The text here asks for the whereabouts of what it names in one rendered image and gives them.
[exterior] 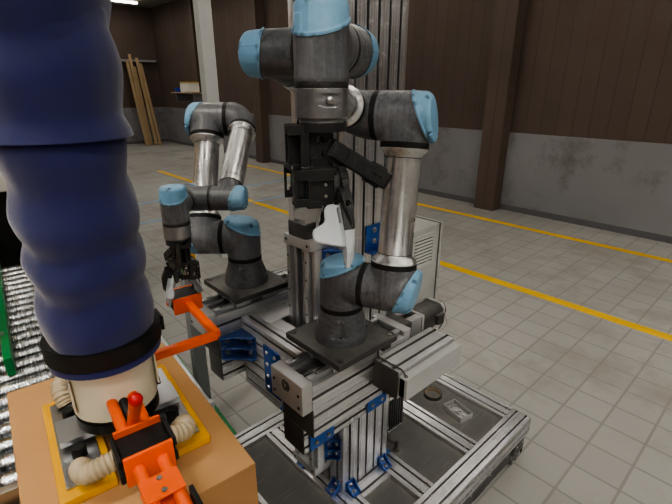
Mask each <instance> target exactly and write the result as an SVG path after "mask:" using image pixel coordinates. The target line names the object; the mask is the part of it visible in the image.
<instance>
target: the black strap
mask: <svg viewBox="0 0 672 504"><path fill-rule="evenodd" d="M161 329H162V330H164V329H165V325H164V319H163V316H162V314H161V313H160V312H159V311H158V309H157V308H155V309H154V321H153V323H152V325H151V326H150V327H149V328H148V330H147V331H146V332H145V333H144V334H142V335H141V336H139V337H137V338H136V339H134V340H132V341H130V342H128V343H126V344H125V345H123V346H120V347H117V348H115V349H111V350H108V351H104V352H100V353H96V354H91V355H63V354H59V353H57V352H56V351H54V350H53V349H52V348H51V347H50V345H49V344H48V342H47V341H46V339H45V337H44V336H42V337H41V340H40V348H41V351H42V355H43V359H44V362H45V364H46V365H47V366H48V367H49V368H51V369H53V370H55V371H58V372H62V373H67V374H90V373H97V372H102V371H107V370H110V369H114V368H117V367H120V366H123V365H125V364H128V363H130V362H132V361H134V360H136V359H138V358H140V357H141V356H143V355H144V354H146V353H147V352H149V351H150V350H151V349H152V348H153V347H154V346H155V345H156V344H157V342H158V341H159V339H160V337H161V334H162V332H161Z"/></svg>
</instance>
